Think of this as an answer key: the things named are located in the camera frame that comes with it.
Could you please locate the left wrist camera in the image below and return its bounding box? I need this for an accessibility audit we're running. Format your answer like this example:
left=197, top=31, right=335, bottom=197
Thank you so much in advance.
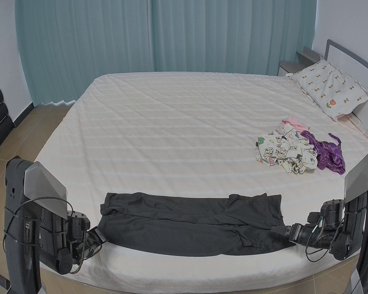
left=67, top=211, right=91, bottom=239

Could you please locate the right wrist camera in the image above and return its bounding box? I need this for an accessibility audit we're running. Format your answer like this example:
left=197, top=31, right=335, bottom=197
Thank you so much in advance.
left=307, top=199, right=345, bottom=227

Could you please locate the bed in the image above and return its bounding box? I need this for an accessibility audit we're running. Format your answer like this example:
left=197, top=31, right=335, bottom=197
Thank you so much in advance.
left=37, top=39, right=368, bottom=293

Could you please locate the white printed pillow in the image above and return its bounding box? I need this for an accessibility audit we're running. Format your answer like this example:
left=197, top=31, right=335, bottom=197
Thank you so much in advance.
left=287, top=58, right=368, bottom=122

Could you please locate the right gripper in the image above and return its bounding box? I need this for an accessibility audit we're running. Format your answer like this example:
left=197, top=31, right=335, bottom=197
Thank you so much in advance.
left=287, top=224, right=309, bottom=246

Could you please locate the black T-shirt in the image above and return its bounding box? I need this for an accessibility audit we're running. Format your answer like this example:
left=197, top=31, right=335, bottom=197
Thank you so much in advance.
left=98, top=192, right=295, bottom=256

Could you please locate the white printed pyjama garment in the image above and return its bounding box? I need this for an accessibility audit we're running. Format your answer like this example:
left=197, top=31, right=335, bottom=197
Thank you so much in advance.
left=256, top=124, right=319, bottom=174

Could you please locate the black cable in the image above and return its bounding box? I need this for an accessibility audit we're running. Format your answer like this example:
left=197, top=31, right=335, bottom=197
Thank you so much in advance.
left=3, top=197, right=73, bottom=249
left=305, top=239, right=336, bottom=263

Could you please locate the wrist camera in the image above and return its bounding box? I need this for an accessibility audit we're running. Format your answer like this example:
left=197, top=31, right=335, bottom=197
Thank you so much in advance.
left=307, top=199, right=345, bottom=227
left=67, top=211, right=91, bottom=239

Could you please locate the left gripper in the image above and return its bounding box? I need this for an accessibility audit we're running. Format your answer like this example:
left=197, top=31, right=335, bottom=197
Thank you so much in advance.
left=90, top=226, right=108, bottom=247

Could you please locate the grey bedside table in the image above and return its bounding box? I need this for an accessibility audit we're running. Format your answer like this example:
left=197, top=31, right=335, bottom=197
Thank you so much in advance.
left=279, top=46, right=322, bottom=76

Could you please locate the pink garment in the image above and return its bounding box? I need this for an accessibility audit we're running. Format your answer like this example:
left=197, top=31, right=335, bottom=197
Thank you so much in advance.
left=276, top=115, right=309, bottom=134

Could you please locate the purple garment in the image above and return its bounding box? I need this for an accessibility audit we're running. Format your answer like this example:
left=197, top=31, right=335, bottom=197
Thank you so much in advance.
left=300, top=130, right=346, bottom=175

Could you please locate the blue-green curtain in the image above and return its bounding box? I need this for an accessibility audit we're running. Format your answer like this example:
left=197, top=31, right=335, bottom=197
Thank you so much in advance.
left=15, top=0, right=155, bottom=105
left=150, top=0, right=318, bottom=76

